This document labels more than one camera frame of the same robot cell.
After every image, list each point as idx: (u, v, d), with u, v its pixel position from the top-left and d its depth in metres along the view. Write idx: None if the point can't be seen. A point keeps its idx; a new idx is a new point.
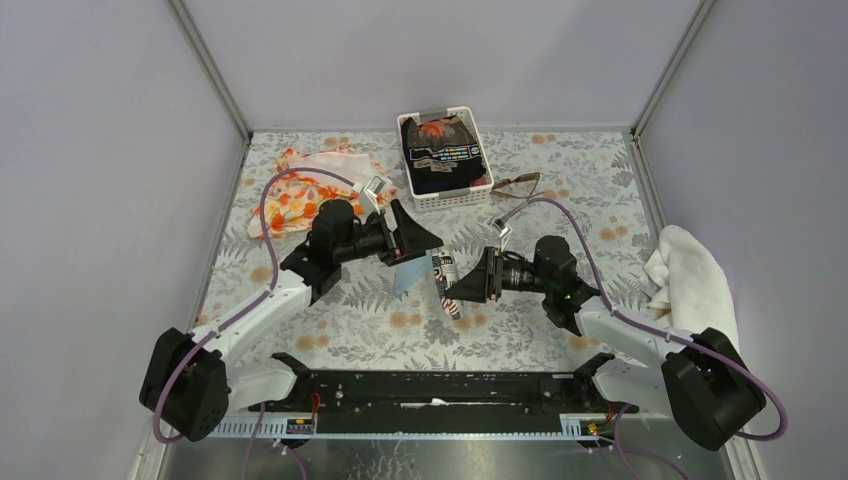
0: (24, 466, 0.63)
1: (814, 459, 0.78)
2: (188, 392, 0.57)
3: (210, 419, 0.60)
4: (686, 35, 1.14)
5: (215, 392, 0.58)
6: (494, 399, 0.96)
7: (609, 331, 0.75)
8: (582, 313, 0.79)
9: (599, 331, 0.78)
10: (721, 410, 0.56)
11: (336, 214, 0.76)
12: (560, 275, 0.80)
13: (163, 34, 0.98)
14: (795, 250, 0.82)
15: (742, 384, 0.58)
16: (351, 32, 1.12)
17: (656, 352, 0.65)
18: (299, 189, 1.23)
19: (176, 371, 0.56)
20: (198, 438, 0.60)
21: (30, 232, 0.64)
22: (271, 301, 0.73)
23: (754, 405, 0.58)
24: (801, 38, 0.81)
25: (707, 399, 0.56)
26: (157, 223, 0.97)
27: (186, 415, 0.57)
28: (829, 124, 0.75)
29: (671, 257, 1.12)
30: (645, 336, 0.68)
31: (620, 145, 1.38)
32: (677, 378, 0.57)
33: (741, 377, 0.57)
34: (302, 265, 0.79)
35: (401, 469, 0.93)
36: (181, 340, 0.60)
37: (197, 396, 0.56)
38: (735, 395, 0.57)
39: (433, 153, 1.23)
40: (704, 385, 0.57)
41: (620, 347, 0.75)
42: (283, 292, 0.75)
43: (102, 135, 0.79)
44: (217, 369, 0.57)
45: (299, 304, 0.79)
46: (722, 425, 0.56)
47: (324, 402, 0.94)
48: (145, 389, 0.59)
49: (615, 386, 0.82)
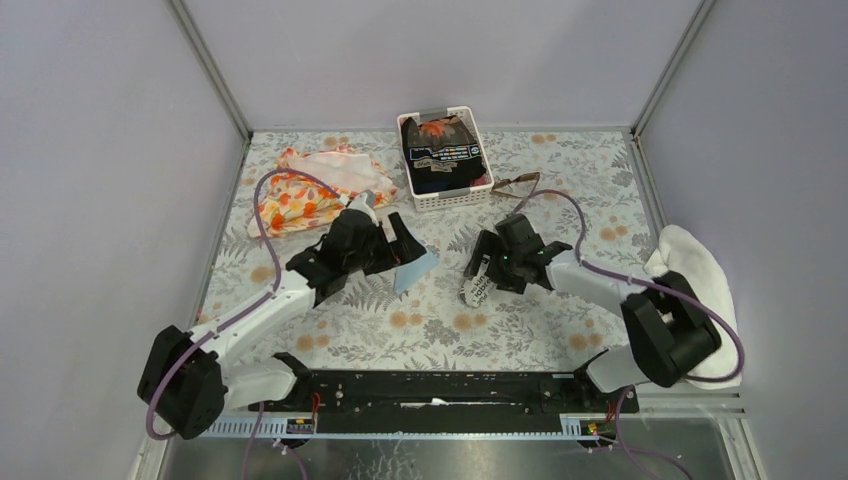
0: (23, 467, 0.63)
1: (815, 460, 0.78)
2: (182, 390, 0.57)
3: (203, 420, 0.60)
4: (686, 35, 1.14)
5: (209, 393, 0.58)
6: (493, 399, 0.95)
7: (576, 280, 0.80)
8: (552, 264, 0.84)
9: (565, 281, 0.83)
10: (678, 348, 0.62)
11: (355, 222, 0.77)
12: (522, 235, 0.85)
13: (163, 34, 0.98)
14: (796, 249, 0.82)
15: (698, 324, 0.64)
16: (351, 32, 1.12)
17: (617, 293, 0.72)
18: (299, 188, 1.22)
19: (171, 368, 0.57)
20: (192, 436, 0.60)
21: (30, 231, 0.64)
22: (273, 302, 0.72)
23: (708, 346, 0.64)
24: (802, 38, 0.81)
25: (664, 337, 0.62)
26: (157, 223, 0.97)
27: (179, 413, 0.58)
28: (830, 123, 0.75)
29: (671, 257, 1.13)
30: (608, 281, 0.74)
31: (620, 145, 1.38)
32: (636, 316, 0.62)
33: (698, 317, 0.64)
34: (308, 266, 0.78)
35: (401, 469, 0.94)
36: (179, 338, 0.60)
37: (191, 394, 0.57)
38: (691, 334, 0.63)
39: (433, 153, 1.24)
40: (661, 323, 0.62)
41: (585, 294, 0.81)
42: (284, 293, 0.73)
43: (102, 135, 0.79)
44: (213, 371, 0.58)
45: (303, 306, 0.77)
46: (678, 364, 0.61)
47: (324, 402, 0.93)
48: (142, 385, 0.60)
49: (604, 370, 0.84)
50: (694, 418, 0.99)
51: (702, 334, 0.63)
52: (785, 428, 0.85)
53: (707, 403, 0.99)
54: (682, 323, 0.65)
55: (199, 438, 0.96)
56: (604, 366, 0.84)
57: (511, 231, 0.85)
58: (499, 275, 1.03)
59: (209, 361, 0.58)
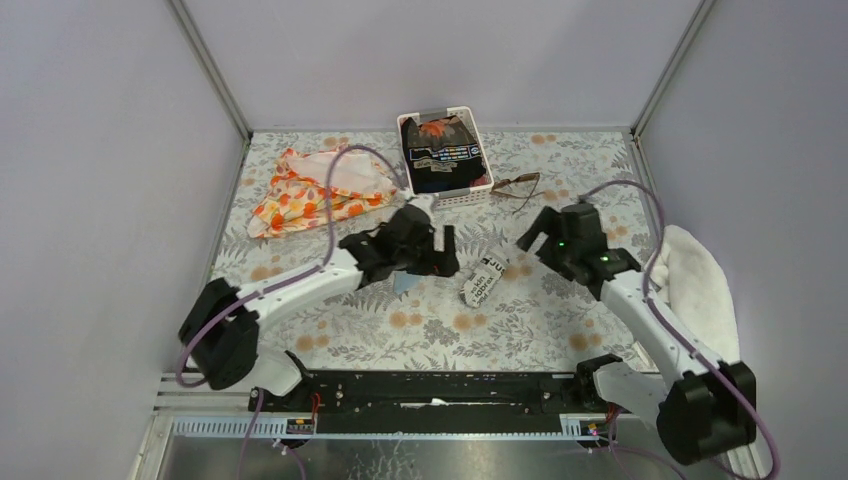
0: (22, 467, 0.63)
1: (814, 461, 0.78)
2: (219, 344, 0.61)
3: (231, 375, 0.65)
4: (686, 35, 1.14)
5: (242, 351, 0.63)
6: (493, 399, 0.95)
7: (632, 313, 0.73)
8: (613, 283, 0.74)
9: (618, 304, 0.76)
10: (711, 438, 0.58)
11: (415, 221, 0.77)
12: (587, 231, 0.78)
13: (163, 34, 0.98)
14: (796, 249, 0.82)
15: (742, 421, 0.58)
16: (351, 32, 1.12)
17: (673, 363, 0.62)
18: (299, 189, 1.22)
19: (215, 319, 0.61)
20: (220, 387, 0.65)
21: (31, 231, 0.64)
22: (319, 277, 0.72)
23: (742, 439, 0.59)
24: (801, 38, 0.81)
25: (703, 428, 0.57)
26: (157, 223, 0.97)
27: (210, 364, 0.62)
28: (830, 123, 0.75)
29: (671, 256, 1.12)
30: (669, 342, 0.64)
31: (620, 145, 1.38)
32: (685, 398, 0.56)
33: (745, 417, 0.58)
34: (361, 247, 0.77)
35: (401, 469, 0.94)
36: (225, 291, 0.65)
37: (227, 348, 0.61)
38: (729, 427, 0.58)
39: (433, 154, 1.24)
40: (707, 414, 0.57)
41: (636, 331, 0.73)
42: (332, 270, 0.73)
43: (102, 135, 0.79)
44: (251, 331, 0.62)
45: (344, 286, 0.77)
46: (704, 452, 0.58)
47: (324, 402, 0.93)
48: (182, 328, 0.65)
49: (610, 386, 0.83)
50: None
51: (741, 432, 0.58)
52: (784, 428, 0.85)
53: None
54: (724, 410, 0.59)
55: (199, 438, 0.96)
56: (609, 378, 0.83)
57: (577, 222, 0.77)
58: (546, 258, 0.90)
59: (249, 320, 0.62)
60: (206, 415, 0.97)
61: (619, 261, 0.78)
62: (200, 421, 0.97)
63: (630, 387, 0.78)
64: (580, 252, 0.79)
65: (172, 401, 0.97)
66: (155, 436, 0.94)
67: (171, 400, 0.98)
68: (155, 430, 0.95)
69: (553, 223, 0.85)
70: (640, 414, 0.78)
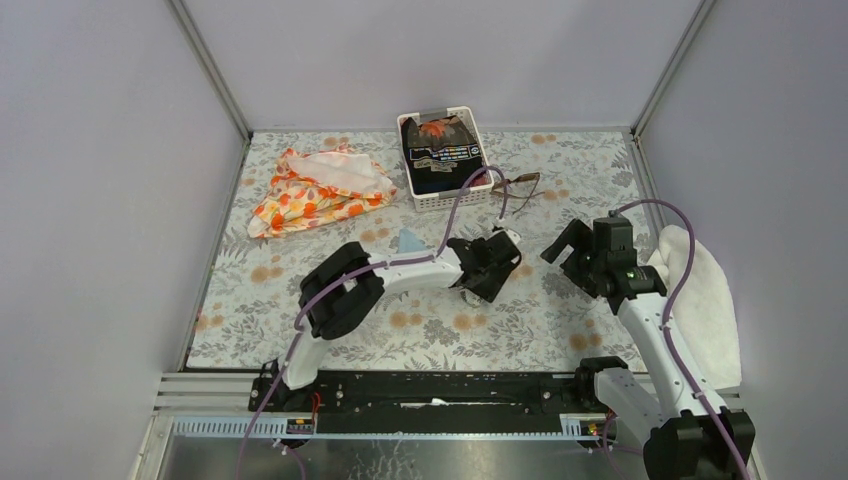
0: (22, 466, 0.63)
1: (813, 460, 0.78)
2: (344, 298, 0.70)
3: (340, 331, 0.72)
4: (686, 35, 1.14)
5: (358, 311, 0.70)
6: (493, 399, 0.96)
7: (644, 335, 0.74)
8: (633, 302, 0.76)
9: (633, 323, 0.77)
10: (691, 475, 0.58)
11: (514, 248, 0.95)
12: (618, 242, 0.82)
13: (164, 34, 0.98)
14: (797, 247, 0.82)
15: (729, 468, 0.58)
16: (352, 31, 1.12)
17: (676, 397, 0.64)
18: (299, 188, 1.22)
19: (345, 277, 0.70)
20: (330, 339, 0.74)
21: (30, 230, 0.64)
22: (429, 267, 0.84)
23: None
24: (801, 38, 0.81)
25: (687, 466, 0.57)
26: (158, 222, 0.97)
27: (328, 315, 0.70)
28: (829, 122, 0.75)
29: (671, 257, 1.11)
30: (674, 377, 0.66)
31: (620, 145, 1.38)
32: (675, 432, 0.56)
33: (733, 465, 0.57)
34: (465, 252, 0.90)
35: (401, 469, 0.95)
36: (358, 256, 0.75)
37: (349, 303, 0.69)
38: (714, 469, 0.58)
39: (434, 154, 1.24)
40: (695, 454, 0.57)
41: (644, 354, 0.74)
42: (442, 264, 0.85)
43: (101, 134, 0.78)
44: (374, 294, 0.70)
45: (444, 282, 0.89)
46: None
47: (324, 402, 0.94)
48: (312, 277, 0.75)
49: (608, 391, 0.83)
50: None
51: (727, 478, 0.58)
52: (783, 428, 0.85)
53: None
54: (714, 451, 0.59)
55: (200, 438, 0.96)
56: (609, 381, 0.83)
57: (608, 233, 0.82)
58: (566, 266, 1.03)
59: (374, 284, 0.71)
60: (205, 415, 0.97)
61: (644, 280, 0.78)
62: (200, 422, 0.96)
63: (625, 397, 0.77)
64: (608, 262, 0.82)
65: (172, 402, 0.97)
66: (155, 436, 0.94)
67: (171, 400, 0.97)
68: (155, 430, 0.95)
69: (580, 236, 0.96)
70: (628, 424, 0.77)
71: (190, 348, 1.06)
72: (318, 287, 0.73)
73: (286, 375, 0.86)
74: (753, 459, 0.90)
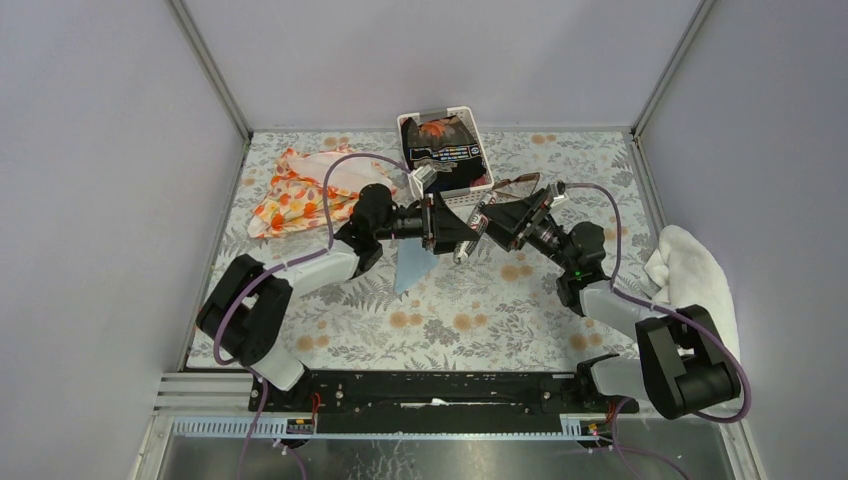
0: (22, 466, 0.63)
1: (814, 461, 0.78)
2: (252, 314, 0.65)
3: (259, 351, 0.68)
4: (686, 35, 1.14)
5: (267, 322, 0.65)
6: (494, 399, 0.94)
7: (601, 303, 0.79)
8: (586, 289, 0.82)
9: (594, 304, 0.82)
10: (691, 380, 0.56)
11: (376, 198, 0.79)
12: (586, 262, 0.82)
13: (163, 35, 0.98)
14: (797, 247, 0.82)
15: (718, 361, 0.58)
16: (352, 31, 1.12)
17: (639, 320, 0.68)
18: (299, 188, 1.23)
19: (242, 295, 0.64)
20: (253, 361, 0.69)
21: (30, 230, 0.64)
22: (327, 258, 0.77)
23: (729, 385, 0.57)
24: (802, 38, 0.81)
25: (676, 367, 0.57)
26: (157, 220, 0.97)
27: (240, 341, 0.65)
28: (830, 122, 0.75)
29: (671, 257, 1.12)
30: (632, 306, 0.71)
31: (620, 145, 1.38)
32: (644, 333, 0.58)
33: (717, 353, 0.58)
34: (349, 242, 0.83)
35: (401, 469, 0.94)
36: (251, 267, 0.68)
37: (259, 320, 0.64)
38: (707, 368, 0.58)
39: (434, 154, 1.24)
40: (674, 350, 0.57)
41: (615, 322, 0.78)
42: (337, 254, 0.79)
43: (102, 136, 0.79)
44: (283, 295, 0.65)
45: (346, 270, 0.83)
46: (689, 399, 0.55)
47: (324, 402, 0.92)
48: (206, 308, 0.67)
49: (606, 378, 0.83)
50: (694, 418, 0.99)
51: (721, 371, 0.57)
52: (784, 429, 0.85)
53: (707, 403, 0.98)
54: (701, 358, 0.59)
55: (199, 438, 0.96)
56: (604, 370, 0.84)
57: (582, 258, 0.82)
58: (518, 213, 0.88)
59: (281, 284, 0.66)
60: (206, 415, 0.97)
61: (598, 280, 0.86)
62: (200, 422, 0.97)
63: (621, 367, 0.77)
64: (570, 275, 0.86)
65: (172, 402, 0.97)
66: (155, 436, 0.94)
67: (171, 400, 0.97)
68: (155, 430, 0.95)
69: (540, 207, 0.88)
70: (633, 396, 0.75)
71: (190, 348, 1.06)
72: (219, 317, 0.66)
73: (273, 381, 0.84)
74: (752, 459, 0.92)
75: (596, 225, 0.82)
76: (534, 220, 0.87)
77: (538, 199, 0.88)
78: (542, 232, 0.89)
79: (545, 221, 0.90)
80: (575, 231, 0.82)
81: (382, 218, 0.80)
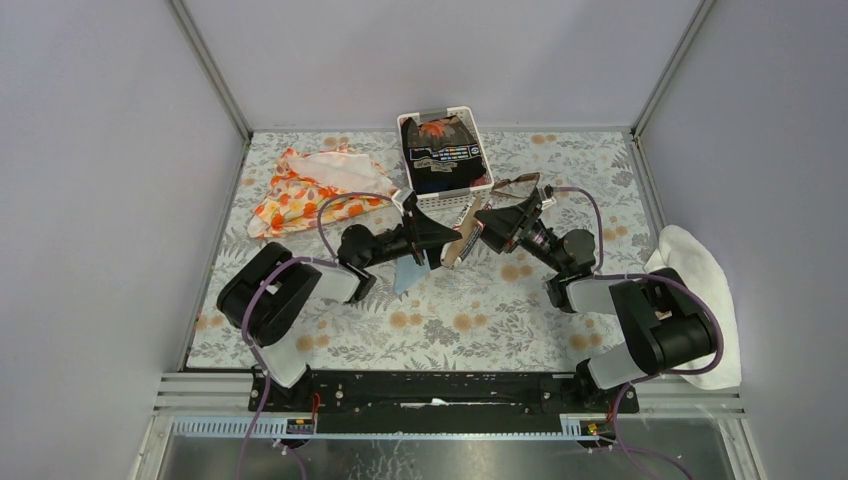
0: (22, 465, 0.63)
1: (814, 461, 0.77)
2: (277, 293, 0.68)
3: (276, 332, 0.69)
4: (686, 35, 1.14)
5: (294, 305, 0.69)
6: (493, 399, 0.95)
7: (587, 290, 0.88)
8: (572, 284, 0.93)
9: (579, 289, 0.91)
10: (670, 331, 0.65)
11: (355, 242, 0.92)
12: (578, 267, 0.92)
13: (164, 35, 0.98)
14: (797, 247, 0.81)
15: (690, 312, 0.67)
16: (352, 31, 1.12)
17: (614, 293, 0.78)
18: (299, 189, 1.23)
19: (273, 274, 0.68)
20: (269, 343, 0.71)
21: (30, 229, 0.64)
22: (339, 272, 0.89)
23: (704, 333, 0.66)
24: (802, 38, 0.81)
25: (653, 320, 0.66)
26: (157, 220, 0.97)
27: (260, 326, 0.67)
28: (831, 122, 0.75)
29: (671, 257, 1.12)
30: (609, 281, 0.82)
31: (620, 145, 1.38)
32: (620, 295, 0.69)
33: (688, 305, 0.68)
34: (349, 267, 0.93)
35: (401, 469, 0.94)
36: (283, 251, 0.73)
37: (284, 299, 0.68)
38: (682, 320, 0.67)
39: (433, 153, 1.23)
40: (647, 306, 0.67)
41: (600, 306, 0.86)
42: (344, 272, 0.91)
43: (101, 136, 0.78)
44: (312, 278, 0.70)
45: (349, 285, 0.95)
46: (668, 348, 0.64)
47: (324, 402, 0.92)
48: (235, 282, 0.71)
49: (605, 372, 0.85)
50: (694, 419, 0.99)
51: (694, 321, 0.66)
52: (785, 428, 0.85)
53: (707, 403, 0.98)
54: (677, 313, 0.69)
55: (200, 437, 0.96)
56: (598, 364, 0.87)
57: (574, 262, 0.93)
58: (513, 217, 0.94)
59: (310, 270, 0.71)
60: (206, 415, 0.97)
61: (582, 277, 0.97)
62: (201, 422, 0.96)
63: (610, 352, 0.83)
64: (559, 277, 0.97)
65: (172, 401, 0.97)
66: (155, 436, 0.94)
67: (171, 400, 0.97)
68: (155, 430, 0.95)
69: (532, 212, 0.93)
70: (625, 378, 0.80)
71: (190, 348, 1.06)
72: (246, 295, 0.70)
73: (275, 376, 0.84)
74: (753, 459, 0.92)
75: (584, 233, 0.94)
76: (528, 226, 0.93)
77: (531, 205, 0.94)
78: (535, 236, 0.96)
79: (537, 225, 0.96)
80: (568, 240, 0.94)
81: (364, 257, 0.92)
